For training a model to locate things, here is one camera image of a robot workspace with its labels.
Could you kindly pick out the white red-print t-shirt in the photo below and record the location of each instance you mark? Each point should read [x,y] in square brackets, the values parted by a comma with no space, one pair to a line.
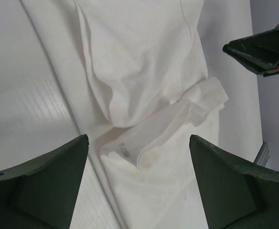
[135,77]

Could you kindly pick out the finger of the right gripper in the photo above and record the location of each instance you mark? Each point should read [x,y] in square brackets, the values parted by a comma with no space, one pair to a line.
[258,53]

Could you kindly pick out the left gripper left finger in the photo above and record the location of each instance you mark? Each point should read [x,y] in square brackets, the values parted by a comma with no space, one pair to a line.
[41,193]

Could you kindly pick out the aluminium front rail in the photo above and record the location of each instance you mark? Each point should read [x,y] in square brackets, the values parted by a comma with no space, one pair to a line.
[263,155]

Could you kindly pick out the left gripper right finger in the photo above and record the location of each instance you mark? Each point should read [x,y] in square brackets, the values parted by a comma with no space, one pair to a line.
[235,193]

